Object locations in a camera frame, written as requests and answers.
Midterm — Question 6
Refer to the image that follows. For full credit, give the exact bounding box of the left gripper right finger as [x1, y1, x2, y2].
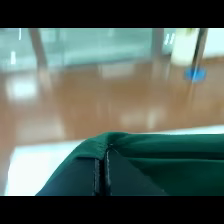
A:
[104, 147, 168, 197]

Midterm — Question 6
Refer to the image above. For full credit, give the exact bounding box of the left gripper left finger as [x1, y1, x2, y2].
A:
[39, 156, 101, 197]

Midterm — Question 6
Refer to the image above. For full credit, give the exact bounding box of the dark green garment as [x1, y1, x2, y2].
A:
[35, 131, 224, 197]

